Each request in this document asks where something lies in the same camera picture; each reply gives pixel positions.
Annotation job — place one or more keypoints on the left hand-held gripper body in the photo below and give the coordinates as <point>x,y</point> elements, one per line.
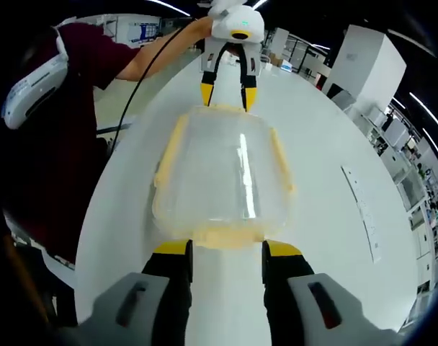
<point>237,19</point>

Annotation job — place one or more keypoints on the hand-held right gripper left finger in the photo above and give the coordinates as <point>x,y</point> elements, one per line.
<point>139,306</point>

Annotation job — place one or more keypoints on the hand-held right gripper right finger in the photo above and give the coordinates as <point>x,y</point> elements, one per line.
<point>305,306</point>

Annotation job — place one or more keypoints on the clear yellow-rimmed plastic container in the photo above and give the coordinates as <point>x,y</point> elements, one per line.
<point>219,151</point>

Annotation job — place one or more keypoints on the clear plastic storage box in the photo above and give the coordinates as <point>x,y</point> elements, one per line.
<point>168,212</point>

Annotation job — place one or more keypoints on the blue white tissue box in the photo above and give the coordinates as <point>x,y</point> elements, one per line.
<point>287,66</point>

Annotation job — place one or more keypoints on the grey leaning board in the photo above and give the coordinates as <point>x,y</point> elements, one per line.
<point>340,96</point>

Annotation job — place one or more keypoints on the row of white office desks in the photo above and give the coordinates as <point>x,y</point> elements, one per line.
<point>410,187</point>

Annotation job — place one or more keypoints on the person's torso in maroon shirt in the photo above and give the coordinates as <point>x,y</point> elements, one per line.
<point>60,162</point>

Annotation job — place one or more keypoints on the white chest-worn device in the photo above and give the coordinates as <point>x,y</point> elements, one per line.
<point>31,90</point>

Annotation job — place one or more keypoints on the white wall board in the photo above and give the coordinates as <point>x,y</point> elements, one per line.
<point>143,31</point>

